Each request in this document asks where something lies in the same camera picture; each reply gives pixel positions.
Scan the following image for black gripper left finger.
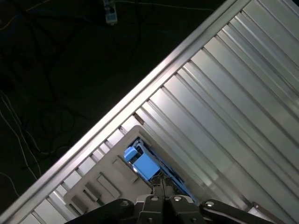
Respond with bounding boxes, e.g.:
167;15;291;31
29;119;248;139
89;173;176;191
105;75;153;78
70;176;164;224

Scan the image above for grey parts rack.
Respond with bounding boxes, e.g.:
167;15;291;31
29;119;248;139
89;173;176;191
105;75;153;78
63;125;196;217

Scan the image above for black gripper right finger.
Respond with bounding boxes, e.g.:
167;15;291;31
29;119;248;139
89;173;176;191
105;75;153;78
164;176;281;224

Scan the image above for white power strip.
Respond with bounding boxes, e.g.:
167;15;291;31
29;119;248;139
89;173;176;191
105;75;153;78
102;0;117;25

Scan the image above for hard disk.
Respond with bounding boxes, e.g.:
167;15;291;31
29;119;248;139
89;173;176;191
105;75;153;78
123;139;195;203

